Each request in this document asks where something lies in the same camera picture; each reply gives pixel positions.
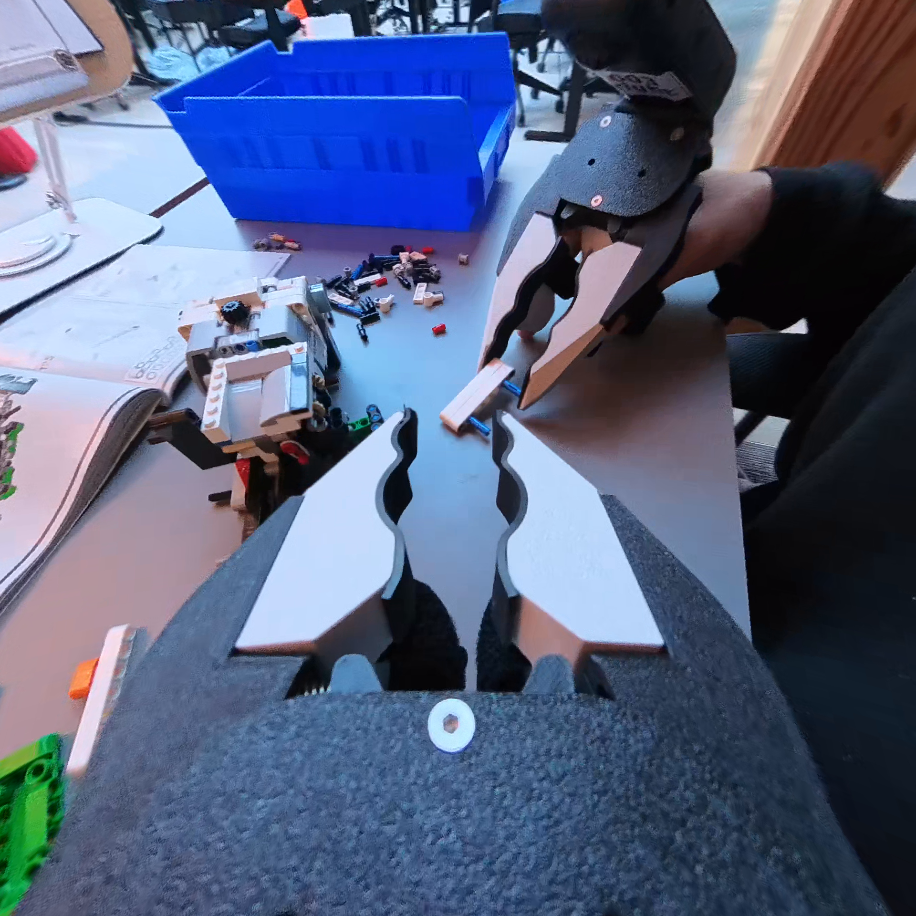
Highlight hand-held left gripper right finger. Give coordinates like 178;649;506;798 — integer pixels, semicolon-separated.
492;411;668;658

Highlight green lego panel piece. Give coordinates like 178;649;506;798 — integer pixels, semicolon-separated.
0;733;67;904

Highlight white lego beam orange end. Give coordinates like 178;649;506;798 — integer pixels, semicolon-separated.
64;623;138;781

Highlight lego instruction booklet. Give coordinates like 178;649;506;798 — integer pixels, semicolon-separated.
0;243;291;613

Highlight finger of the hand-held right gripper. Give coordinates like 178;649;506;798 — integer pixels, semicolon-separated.
478;211;568;375
517;229;643;411

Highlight white lego truck model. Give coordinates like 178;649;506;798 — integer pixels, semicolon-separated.
146;275;385;515

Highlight person's right hand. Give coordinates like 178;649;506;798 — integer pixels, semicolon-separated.
655;168;777;294

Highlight person's dark clothing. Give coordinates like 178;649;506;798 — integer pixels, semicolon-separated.
716;272;916;916

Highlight black office chair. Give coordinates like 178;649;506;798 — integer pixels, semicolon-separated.
494;0;624;144
208;0;302;54

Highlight person's right forearm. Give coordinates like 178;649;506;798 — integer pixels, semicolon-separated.
708;161;906;326

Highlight blue storage bin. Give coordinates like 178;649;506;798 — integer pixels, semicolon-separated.
152;32;518;233

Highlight wooden board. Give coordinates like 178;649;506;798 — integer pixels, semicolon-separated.
0;0;137;123

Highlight red rounded object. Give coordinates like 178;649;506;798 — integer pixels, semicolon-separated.
0;129;38;177

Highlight pile of small lego pieces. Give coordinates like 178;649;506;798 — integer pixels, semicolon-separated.
315;245;448;342

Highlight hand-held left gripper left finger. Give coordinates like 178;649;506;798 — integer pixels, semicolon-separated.
235;406;419;658

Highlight white folding stand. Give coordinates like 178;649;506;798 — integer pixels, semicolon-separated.
0;43;164;316

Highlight white lego panel blue pins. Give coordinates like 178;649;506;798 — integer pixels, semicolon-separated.
438;360;525;437

